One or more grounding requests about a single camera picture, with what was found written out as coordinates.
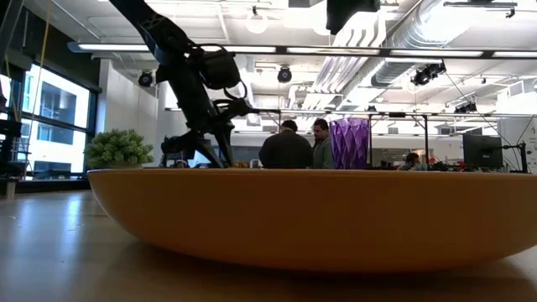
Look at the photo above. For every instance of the black track light cluster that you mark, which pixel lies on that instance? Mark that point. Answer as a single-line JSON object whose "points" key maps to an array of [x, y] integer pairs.
{"points": [[428, 74], [466, 107]]}

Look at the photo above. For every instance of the round white pendant lamp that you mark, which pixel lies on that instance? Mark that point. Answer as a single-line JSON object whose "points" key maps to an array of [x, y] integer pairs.
{"points": [[257, 23]]}

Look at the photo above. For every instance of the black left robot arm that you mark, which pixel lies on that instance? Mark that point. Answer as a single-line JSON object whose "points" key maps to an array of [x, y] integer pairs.
{"points": [[165, 31]]}

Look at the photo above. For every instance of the dark low window bench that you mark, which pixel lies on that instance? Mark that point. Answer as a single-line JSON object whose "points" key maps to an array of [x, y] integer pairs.
{"points": [[54, 183]]}

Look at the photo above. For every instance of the black computer monitor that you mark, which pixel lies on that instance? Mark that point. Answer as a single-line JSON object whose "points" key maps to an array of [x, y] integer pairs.
{"points": [[482, 152]]}

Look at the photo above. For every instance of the large orange bowl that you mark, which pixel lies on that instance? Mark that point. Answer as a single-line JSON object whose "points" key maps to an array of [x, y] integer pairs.
{"points": [[310, 218]]}

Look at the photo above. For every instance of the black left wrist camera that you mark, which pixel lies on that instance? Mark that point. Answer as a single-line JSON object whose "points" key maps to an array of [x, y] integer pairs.
{"points": [[220, 69]]}

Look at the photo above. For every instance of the large glass window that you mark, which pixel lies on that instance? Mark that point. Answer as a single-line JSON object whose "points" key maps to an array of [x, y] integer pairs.
{"points": [[58, 126]]}

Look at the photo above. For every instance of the purple faceted cup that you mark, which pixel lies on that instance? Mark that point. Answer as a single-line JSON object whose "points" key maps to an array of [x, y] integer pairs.
{"points": [[350, 144]]}

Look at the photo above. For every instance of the black metal rig frame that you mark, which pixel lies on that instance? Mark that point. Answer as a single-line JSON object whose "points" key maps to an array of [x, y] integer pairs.
{"points": [[398, 114], [270, 111]]}

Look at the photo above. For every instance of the green potted plant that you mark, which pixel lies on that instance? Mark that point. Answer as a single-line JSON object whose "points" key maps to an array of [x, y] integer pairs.
{"points": [[118, 149]]}

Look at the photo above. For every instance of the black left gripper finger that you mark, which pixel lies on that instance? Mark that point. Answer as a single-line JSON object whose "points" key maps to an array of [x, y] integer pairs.
{"points": [[227, 147], [212, 153]]}

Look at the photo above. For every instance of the silver ventilation duct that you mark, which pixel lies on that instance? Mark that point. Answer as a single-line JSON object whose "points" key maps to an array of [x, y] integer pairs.
{"points": [[419, 29]]}

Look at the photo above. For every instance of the black ceiling spotlight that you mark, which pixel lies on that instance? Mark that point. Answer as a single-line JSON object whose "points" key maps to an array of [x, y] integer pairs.
{"points": [[145, 79], [284, 74]]}

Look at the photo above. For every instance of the black equipment rack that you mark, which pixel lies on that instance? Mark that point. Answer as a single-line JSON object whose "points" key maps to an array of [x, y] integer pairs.
{"points": [[8, 130]]}

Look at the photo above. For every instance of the person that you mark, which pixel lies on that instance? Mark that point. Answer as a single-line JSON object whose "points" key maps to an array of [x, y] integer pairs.
{"points": [[412, 161], [285, 151], [323, 153]]}

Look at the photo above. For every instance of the long ceiling light bar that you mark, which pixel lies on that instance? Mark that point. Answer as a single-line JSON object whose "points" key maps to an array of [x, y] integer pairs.
{"points": [[310, 50]]}

